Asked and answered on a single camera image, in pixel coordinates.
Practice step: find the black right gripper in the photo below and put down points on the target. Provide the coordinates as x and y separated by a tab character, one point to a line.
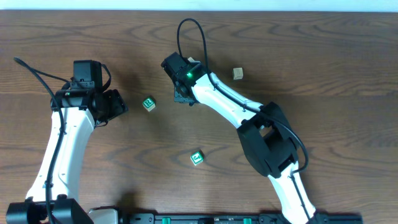
182	98

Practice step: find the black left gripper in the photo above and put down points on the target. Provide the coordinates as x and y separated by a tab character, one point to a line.
116	101

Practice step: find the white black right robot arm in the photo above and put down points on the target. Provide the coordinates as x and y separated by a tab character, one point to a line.
267	139

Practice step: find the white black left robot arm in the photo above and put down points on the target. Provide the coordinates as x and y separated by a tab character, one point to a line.
54	195

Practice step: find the green letter R block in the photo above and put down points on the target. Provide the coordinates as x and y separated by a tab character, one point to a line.
149	104

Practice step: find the plain engraved wooden block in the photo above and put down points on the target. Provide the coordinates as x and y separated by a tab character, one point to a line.
237	73

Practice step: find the green letter J block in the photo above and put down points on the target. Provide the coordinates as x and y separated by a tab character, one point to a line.
197	158

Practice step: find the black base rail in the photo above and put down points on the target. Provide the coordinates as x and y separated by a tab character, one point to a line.
265	218

